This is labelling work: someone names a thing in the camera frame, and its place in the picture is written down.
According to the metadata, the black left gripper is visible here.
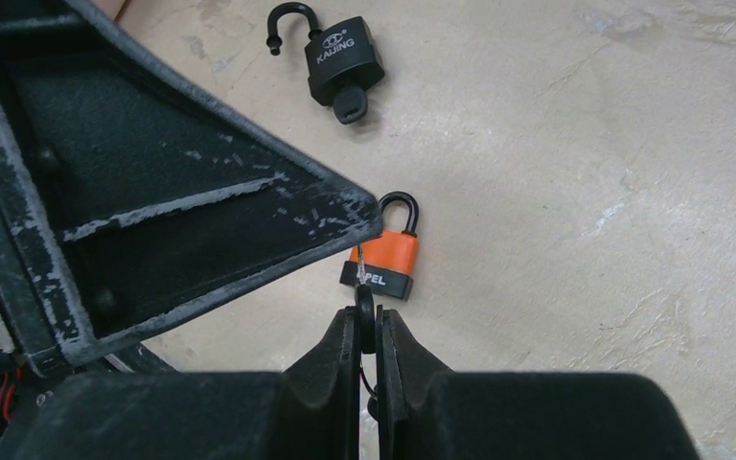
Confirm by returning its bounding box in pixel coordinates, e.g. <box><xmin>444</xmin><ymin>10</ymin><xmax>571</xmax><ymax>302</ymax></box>
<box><xmin>0</xmin><ymin>316</ymin><xmax>178</xmax><ymax>459</ymax></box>

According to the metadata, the orange black padlock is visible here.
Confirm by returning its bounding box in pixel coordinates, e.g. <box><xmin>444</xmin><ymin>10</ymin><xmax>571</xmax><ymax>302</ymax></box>
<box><xmin>362</xmin><ymin>191</ymin><xmax>420</xmax><ymax>301</ymax></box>

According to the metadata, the black key bunch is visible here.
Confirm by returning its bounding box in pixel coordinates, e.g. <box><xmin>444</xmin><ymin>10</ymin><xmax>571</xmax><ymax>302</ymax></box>
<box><xmin>355</xmin><ymin>244</ymin><xmax>379</xmax><ymax>421</ymax></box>

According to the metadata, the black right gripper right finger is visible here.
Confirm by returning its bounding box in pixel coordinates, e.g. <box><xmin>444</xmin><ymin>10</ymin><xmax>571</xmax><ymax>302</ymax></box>
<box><xmin>376</xmin><ymin>310</ymin><xmax>470</xmax><ymax>459</ymax></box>

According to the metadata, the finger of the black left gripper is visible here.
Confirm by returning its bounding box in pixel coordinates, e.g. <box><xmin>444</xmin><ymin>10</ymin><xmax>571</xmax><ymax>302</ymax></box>
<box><xmin>0</xmin><ymin>1</ymin><xmax>381</xmax><ymax>377</ymax></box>

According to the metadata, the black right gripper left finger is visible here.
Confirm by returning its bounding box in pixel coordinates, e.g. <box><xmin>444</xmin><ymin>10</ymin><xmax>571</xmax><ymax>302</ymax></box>
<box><xmin>260</xmin><ymin>307</ymin><xmax>361</xmax><ymax>459</ymax></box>

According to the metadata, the single black-head key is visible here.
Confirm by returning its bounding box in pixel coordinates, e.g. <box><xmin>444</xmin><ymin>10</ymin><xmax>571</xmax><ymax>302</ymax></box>
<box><xmin>333</xmin><ymin>85</ymin><xmax>368</xmax><ymax>125</ymax></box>

